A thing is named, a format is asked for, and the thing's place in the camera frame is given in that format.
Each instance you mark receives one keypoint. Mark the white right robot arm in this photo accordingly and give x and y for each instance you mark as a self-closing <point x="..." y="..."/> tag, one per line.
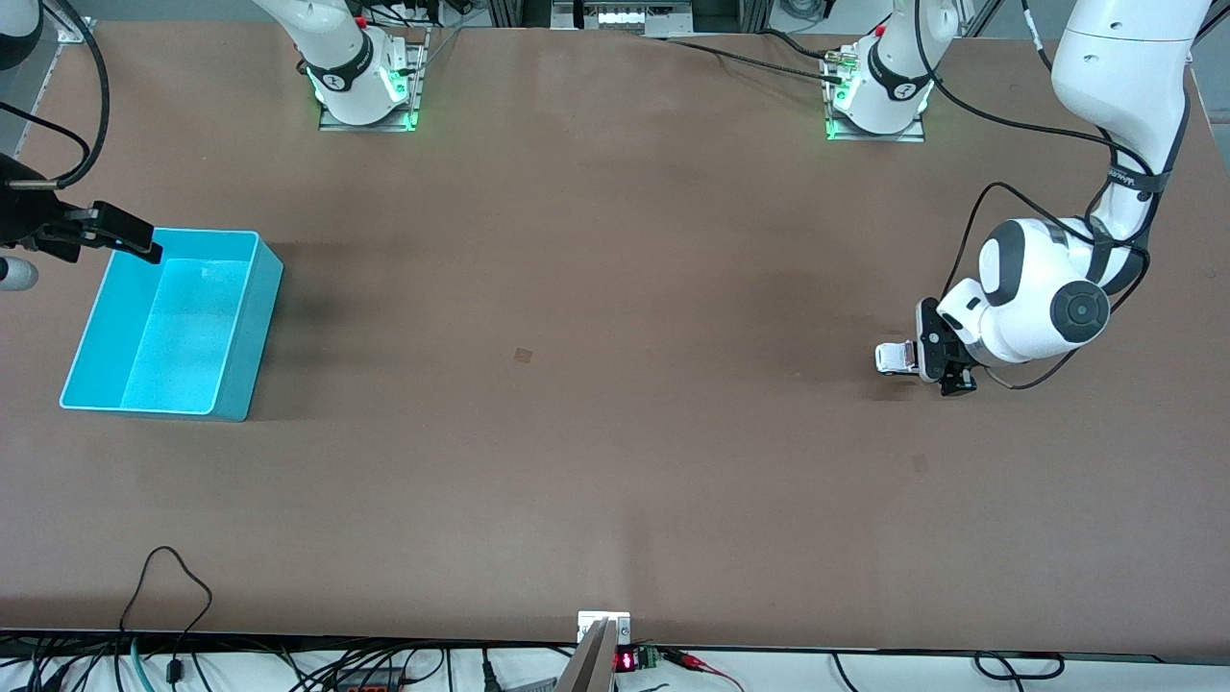
<point x="336" y="48"/>

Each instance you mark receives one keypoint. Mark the grey metal control box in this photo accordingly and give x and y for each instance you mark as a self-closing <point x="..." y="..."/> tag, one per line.
<point x="625" y="17"/>

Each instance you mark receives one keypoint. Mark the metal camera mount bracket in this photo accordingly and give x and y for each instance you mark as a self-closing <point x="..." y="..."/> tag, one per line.
<point x="601" y="644"/>

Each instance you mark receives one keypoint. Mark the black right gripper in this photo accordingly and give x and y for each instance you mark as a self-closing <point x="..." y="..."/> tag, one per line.
<point x="21" y="217"/>

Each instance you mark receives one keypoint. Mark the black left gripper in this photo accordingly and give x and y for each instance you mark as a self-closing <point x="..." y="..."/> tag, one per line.
<point x="958" y="379"/>

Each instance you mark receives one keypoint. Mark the white jeep toy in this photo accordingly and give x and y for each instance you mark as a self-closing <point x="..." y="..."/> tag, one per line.
<point x="894" y="358"/>

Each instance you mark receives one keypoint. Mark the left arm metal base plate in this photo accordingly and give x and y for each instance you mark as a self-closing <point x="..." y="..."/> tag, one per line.
<point x="913" y="135"/>

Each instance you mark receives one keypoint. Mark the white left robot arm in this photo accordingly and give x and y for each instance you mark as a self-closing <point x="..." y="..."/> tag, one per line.
<point x="1124" y="58"/>

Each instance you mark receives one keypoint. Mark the aluminium corner profile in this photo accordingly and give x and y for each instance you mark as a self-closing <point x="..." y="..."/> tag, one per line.
<point x="72" y="24"/>
<point x="1196" y="43"/>

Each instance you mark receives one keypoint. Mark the small red digit display module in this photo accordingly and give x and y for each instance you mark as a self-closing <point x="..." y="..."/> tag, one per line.
<point x="636" y="660"/>

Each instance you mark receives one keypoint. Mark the turquoise plastic bin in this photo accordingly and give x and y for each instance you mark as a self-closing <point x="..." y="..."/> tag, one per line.
<point x="173" y="336"/>

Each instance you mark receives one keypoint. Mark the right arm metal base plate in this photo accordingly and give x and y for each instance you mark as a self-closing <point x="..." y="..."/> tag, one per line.
<point x="418" y="77"/>

